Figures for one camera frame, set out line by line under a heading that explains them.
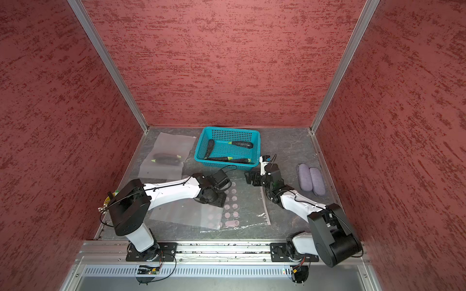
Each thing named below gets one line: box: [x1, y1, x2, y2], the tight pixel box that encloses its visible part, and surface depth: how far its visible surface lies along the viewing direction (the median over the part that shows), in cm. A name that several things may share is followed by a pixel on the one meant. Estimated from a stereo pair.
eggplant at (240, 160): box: [228, 158, 252, 164], surface depth 105 cm
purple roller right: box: [309, 167, 326, 196], surface depth 95 cm
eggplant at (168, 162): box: [151, 158, 184, 167], surface depth 102 cm
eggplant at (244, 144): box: [228, 140, 254, 149], surface depth 111 cm
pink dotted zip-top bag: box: [207, 180, 241, 229], surface depth 86 cm
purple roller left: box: [296, 163, 314, 192], surface depth 97 cm
